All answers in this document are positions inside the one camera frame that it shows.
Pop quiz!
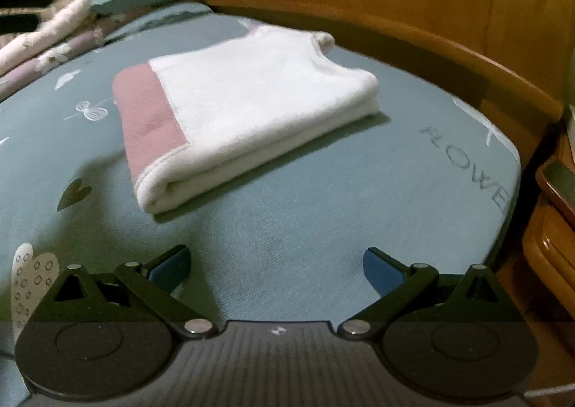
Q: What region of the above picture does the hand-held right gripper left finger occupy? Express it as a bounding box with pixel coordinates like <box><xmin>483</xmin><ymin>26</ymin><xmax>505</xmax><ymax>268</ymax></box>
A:
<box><xmin>54</xmin><ymin>244</ymin><xmax>220</xmax><ymax>339</ymax></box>

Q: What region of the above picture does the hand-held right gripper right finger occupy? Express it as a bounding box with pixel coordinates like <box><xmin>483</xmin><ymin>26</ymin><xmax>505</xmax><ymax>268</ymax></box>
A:
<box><xmin>337</xmin><ymin>246</ymin><xmax>503</xmax><ymax>340</ymax></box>

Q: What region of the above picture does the pink and white knit sweater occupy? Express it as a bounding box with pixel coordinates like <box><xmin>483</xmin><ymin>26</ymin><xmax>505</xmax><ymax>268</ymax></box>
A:
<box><xmin>111</xmin><ymin>25</ymin><xmax>382</xmax><ymax>216</ymax></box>

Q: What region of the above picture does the blue printed bed sheet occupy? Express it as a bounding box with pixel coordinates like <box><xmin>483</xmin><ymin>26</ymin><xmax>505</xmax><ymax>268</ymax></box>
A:
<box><xmin>0</xmin><ymin>14</ymin><xmax>523</xmax><ymax>403</ymax></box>

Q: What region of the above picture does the wooden nightstand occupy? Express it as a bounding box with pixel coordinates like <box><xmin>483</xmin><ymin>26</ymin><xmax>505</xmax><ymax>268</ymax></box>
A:
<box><xmin>522</xmin><ymin>132</ymin><xmax>575</xmax><ymax>296</ymax></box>

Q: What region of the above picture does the purple floral quilt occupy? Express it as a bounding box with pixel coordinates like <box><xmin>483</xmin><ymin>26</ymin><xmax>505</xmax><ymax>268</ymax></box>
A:
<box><xmin>0</xmin><ymin>25</ymin><xmax>111</xmax><ymax>99</ymax></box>

